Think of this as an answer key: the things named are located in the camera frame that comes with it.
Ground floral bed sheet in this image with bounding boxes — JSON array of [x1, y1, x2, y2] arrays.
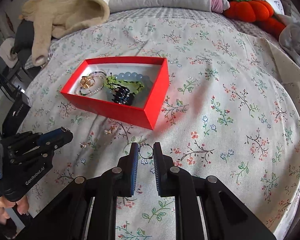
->
[[21, 8, 300, 239]]

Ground clear crystal bead bracelet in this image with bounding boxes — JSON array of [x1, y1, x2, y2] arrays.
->
[[75, 70, 111, 97]]

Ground red Ace cardboard box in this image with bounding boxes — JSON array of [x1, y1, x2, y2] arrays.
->
[[61, 56, 169, 129]]

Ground large gold ring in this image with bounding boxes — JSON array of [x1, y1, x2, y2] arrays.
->
[[79, 74, 96, 90]]

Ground black box at bedside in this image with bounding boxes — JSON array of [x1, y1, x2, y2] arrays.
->
[[2, 94, 31, 138]]

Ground light blue bead bracelet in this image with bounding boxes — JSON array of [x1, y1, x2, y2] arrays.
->
[[106, 71, 153, 98]]

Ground black hair claw clip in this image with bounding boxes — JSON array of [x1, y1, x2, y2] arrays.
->
[[111, 85, 135, 106]]

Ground green bead bracelet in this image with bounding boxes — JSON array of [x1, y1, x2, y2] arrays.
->
[[103, 72, 146, 94]]

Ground dark chair with clothes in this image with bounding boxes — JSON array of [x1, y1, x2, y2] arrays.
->
[[0, 20, 42, 99]]

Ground person's left hand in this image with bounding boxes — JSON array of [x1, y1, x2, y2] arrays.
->
[[0, 194, 30, 225]]

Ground silver thin ring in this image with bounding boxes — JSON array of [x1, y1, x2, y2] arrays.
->
[[138, 142, 154, 160]]

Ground orange pumpkin plush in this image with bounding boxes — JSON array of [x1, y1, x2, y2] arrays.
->
[[223, 0, 286, 40]]

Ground small gold flower earring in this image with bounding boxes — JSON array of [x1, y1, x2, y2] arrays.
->
[[80, 142, 87, 148]]

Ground crumpled grey white clothes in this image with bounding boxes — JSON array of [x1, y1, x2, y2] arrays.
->
[[278, 15, 300, 67]]

